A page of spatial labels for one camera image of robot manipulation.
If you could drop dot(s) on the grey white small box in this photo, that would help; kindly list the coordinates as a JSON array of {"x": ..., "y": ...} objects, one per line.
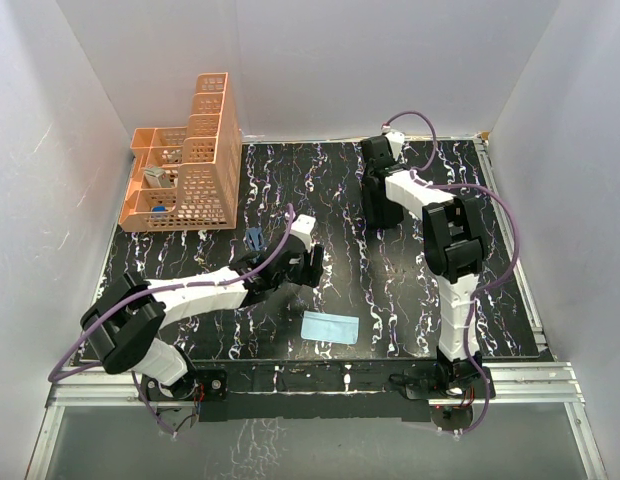
[{"x": 157, "y": 177}]

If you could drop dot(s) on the aluminium frame rail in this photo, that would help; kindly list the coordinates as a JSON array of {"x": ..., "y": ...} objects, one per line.
[{"x": 511, "y": 241}]

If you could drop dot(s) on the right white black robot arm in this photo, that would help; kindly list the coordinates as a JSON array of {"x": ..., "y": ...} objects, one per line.
[{"x": 454, "y": 246}]

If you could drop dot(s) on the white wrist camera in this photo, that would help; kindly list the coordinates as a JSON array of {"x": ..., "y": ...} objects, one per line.
[
  {"x": 396, "y": 141},
  {"x": 302, "y": 228}
]

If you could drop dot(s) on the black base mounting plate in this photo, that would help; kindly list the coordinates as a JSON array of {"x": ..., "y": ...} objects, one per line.
[{"x": 328, "y": 389}]

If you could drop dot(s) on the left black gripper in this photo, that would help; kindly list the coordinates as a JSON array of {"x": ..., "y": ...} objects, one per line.
[{"x": 311, "y": 267}]

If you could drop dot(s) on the light blue cleaning cloth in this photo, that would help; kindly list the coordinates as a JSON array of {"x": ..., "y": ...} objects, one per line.
[{"x": 330, "y": 328}]

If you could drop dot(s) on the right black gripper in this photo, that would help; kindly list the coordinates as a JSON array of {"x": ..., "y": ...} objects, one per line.
[{"x": 365, "y": 175}]

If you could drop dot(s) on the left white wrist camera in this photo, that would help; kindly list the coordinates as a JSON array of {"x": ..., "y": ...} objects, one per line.
[{"x": 302, "y": 228}]

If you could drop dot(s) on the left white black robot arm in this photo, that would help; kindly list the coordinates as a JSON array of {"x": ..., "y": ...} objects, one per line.
[{"x": 135, "y": 309}]

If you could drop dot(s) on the orange plastic desk organizer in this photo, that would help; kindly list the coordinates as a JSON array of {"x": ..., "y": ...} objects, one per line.
[{"x": 203, "y": 160}]

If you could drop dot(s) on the black sunglasses case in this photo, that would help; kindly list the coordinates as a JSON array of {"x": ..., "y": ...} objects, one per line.
[{"x": 379, "y": 211}]

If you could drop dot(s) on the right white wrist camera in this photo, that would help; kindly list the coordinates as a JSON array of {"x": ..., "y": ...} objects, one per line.
[{"x": 396, "y": 141}]

